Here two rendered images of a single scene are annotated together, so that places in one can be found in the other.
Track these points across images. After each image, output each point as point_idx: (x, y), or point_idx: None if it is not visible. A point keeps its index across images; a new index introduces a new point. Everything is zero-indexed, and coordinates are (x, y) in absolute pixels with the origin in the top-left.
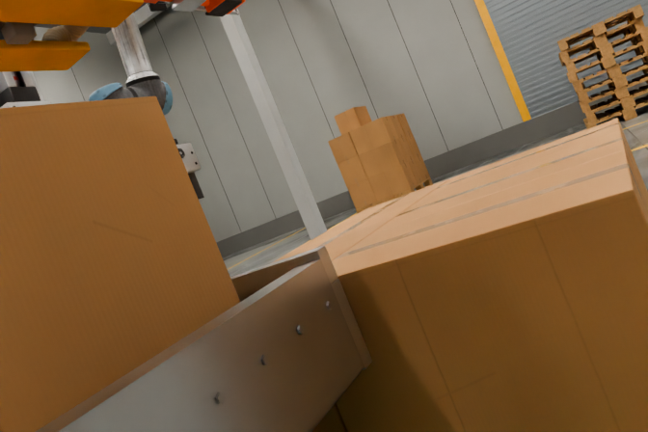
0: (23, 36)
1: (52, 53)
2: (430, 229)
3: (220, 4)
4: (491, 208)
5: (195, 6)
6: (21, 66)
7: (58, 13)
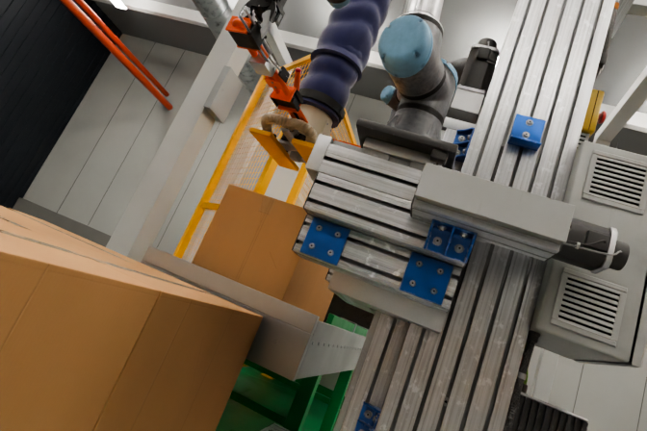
0: (291, 159)
1: (300, 152)
2: (76, 238)
3: (244, 47)
4: (47, 225)
5: (258, 65)
6: None
7: (274, 150)
